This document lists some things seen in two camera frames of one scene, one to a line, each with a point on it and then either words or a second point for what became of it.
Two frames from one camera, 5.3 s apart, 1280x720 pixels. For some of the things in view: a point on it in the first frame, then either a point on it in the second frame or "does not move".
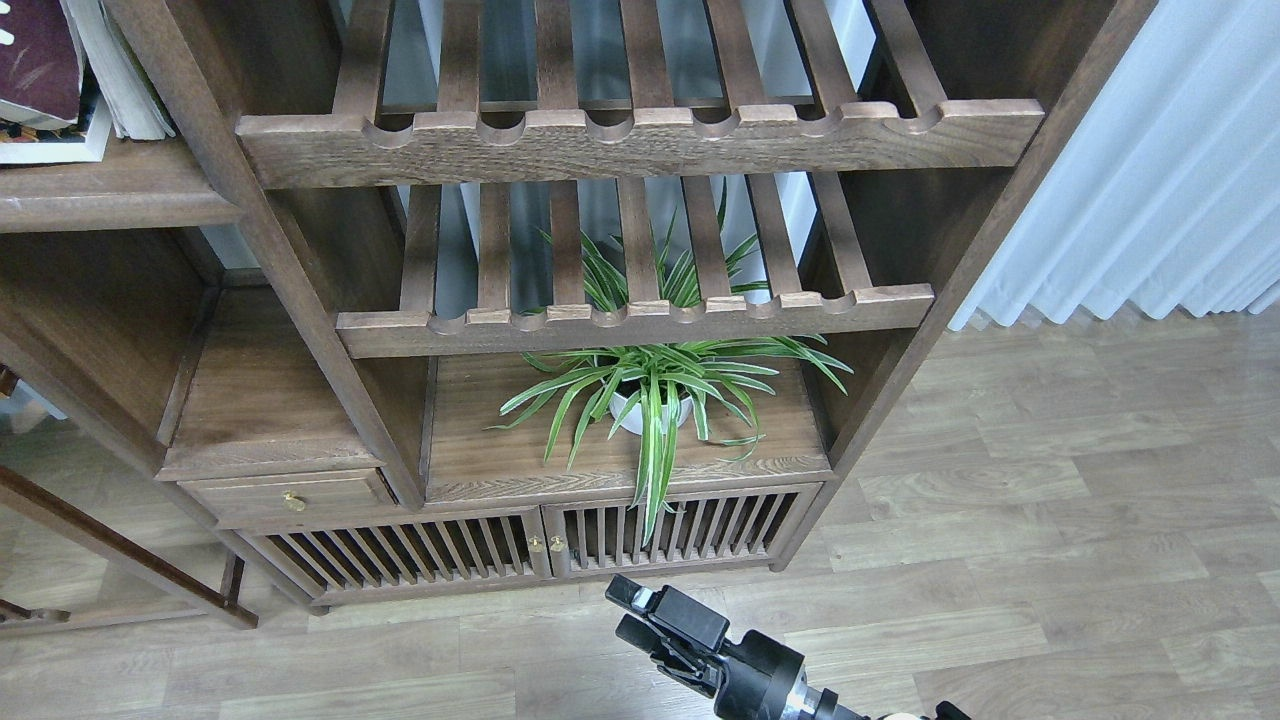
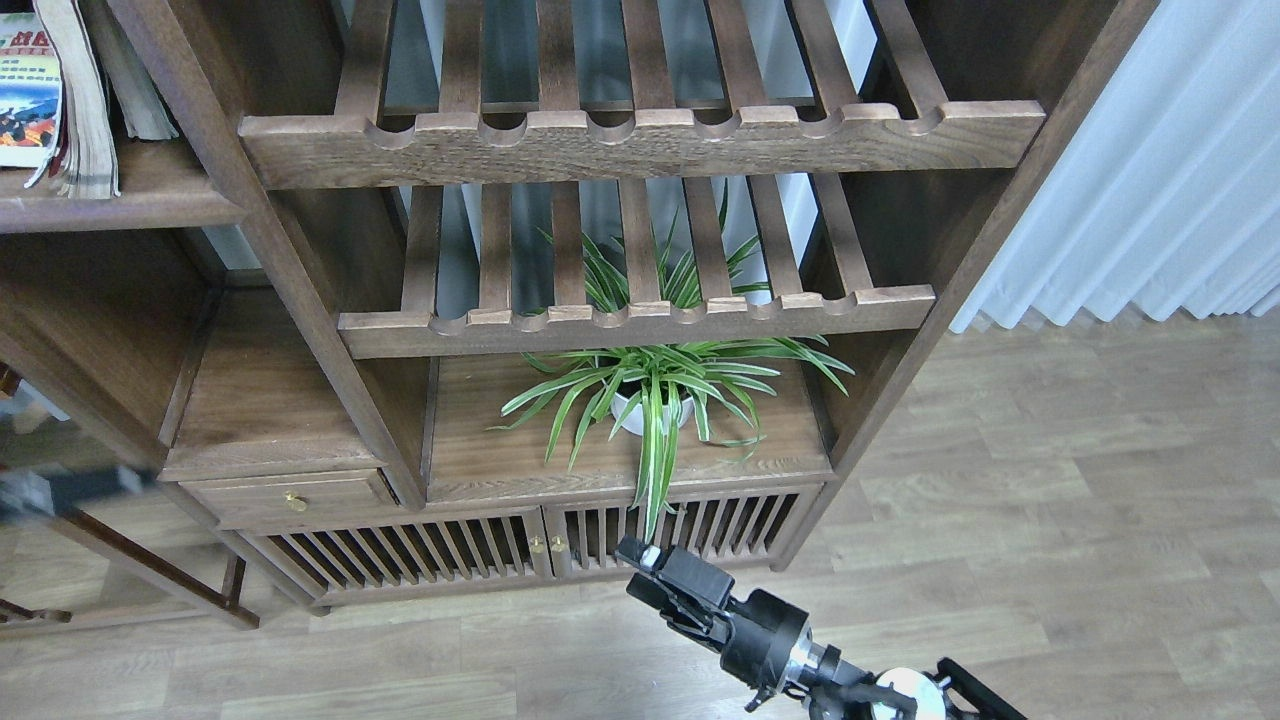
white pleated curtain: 1162,191 does not move
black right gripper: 753,678 to 761,636
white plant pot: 635,419 does not move
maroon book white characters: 41,70 to 82,164
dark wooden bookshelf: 429,296 does not move
